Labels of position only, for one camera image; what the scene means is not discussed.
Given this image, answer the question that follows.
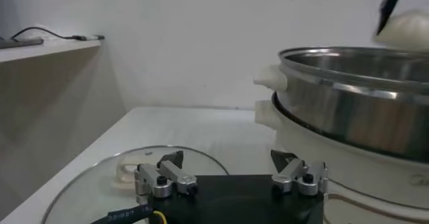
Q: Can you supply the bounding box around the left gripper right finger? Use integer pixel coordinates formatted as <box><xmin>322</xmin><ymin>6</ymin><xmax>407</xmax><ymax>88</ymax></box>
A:
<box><xmin>270</xmin><ymin>150</ymin><xmax>329</xmax><ymax>196</ymax></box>

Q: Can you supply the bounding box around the white steamed baozi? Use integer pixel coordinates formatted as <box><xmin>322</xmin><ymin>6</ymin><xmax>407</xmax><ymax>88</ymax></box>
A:
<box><xmin>373</xmin><ymin>9</ymin><xmax>429</xmax><ymax>52</ymax></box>

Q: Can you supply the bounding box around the black and white adapter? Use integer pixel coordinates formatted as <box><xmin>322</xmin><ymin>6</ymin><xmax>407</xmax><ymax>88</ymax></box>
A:
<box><xmin>72</xmin><ymin>34</ymin><xmax>106</xmax><ymax>42</ymax></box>

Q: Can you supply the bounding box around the black desk charging cable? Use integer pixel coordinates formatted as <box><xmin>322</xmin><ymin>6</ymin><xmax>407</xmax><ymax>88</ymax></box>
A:
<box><xmin>9</xmin><ymin>26</ymin><xmax>80</xmax><ymax>42</ymax></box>

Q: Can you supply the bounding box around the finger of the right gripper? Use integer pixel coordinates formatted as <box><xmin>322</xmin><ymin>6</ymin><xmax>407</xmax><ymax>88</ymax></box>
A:
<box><xmin>375</xmin><ymin>0</ymin><xmax>412</xmax><ymax>37</ymax></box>

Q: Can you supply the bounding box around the round glass pot lid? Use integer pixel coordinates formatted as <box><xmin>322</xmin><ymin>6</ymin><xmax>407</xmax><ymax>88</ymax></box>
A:
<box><xmin>42</xmin><ymin>144</ymin><xmax>231</xmax><ymax>224</ymax></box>

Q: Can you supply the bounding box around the stainless steel steamer basket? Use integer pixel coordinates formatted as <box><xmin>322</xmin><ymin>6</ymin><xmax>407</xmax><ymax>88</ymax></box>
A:
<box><xmin>253</xmin><ymin>46</ymin><xmax>429</xmax><ymax>164</ymax></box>

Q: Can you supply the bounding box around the white electric cooker base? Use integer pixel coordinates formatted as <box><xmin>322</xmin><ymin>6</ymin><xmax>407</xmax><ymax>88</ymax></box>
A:
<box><xmin>254</xmin><ymin>93</ymin><xmax>429</xmax><ymax>224</ymax></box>

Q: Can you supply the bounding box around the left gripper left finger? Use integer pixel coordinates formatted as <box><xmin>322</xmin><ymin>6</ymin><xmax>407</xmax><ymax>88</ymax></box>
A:
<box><xmin>133</xmin><ymin>150</ymin><xmax>198</xmax><ymax>206</ymax></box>

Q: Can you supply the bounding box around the black smartphone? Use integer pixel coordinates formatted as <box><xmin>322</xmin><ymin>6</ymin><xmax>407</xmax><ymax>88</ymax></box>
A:
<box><xmin>0</xmin><ymin>37</ymin><xmax>45</xmax><ymax>50</ymax></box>

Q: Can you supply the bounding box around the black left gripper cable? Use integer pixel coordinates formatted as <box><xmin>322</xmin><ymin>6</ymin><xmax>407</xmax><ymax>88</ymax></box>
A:
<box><xmin>90</xmin><ymin>203</ymin><xmax>168</xmax><ymax>224</ymax></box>

